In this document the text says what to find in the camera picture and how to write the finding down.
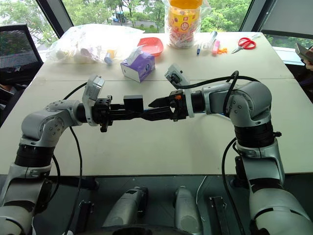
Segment black metal bracket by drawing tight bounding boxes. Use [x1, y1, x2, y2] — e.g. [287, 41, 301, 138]
[208, 195, 232, 235]
[77, 200, 95, 231]

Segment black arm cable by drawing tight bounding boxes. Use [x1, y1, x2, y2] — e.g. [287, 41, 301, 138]
[176, 70, 260, 235]
[50, 82, 89, 235]

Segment bystander's bare hand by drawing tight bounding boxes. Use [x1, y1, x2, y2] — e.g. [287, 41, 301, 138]
[304, 45, 313, 72]

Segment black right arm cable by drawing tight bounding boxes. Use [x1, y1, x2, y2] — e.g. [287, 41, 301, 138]
[176, 70, 260, 235]

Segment clear plastic bag of items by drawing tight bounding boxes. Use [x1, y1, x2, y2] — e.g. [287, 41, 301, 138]
[45, 23, 145, 66]

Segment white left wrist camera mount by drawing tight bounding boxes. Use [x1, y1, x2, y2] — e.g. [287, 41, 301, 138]
[81, 74, 106, 127]

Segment black mesh office chair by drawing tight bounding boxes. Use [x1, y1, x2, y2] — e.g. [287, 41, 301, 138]
[0, 23, 45, 86]

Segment thin white cable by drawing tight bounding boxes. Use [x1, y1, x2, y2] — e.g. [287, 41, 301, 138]
[195, 175, 208, 205]

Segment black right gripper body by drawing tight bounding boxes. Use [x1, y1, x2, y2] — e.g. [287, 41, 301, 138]
[168, 90, 189, 122]

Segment red plastic bowl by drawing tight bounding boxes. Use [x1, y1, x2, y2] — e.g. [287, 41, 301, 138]
[137, 37, 164, 57]

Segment small black box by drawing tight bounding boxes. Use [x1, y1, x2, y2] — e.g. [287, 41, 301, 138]
[123, 94, 144, 114]

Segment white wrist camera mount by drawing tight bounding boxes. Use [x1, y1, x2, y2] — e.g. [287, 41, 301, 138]
[81, 74, 106, 127]
[164, 63, 196, 118]

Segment blue vehicle outside window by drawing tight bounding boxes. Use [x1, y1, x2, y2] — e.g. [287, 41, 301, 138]
[112, 10, 127, 24]

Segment clear plastic tube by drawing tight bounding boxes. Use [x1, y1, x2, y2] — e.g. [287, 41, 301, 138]
[202, 30, 219, 50]

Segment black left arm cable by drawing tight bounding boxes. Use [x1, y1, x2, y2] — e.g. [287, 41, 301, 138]
[50, 82, 89, 235]

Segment small yellow bottle blue cap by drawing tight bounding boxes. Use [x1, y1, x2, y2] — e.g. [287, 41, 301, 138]
[104, 49, 116, 65]

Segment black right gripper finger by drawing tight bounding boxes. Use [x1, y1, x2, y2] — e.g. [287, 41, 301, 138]
[148, 97, 172, 109]
[140, 107, 172, 122]

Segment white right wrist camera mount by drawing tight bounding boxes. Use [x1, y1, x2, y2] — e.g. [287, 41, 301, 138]
[164, 63, 196, 118]

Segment purple tissue box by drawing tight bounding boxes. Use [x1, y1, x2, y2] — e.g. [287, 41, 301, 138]
[120, 46, 156, 83]

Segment red handled scissors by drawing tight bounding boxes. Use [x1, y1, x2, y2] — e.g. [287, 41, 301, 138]
[230, 37, 257, 54]

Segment snack jar with orange lid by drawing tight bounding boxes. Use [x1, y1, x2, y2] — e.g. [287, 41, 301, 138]
[164, 0, 211, 48]

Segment pink highlighter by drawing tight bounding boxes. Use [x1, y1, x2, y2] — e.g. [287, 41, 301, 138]
[211, 40, 221, 57]

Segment dark smartphone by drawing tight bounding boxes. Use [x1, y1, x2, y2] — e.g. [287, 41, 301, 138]
[294, 42, 313, 63]

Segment grey rounded robot leg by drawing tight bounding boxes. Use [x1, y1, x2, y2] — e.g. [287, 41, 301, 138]
[173, 186, 203, 235]
[102, 186, 149, 229]

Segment person in dark clothes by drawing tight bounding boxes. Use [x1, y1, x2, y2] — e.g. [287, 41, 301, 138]
[292, 62, 313, 103]

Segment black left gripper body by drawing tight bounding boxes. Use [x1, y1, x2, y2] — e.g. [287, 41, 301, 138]
[91, 95, 114, 133]

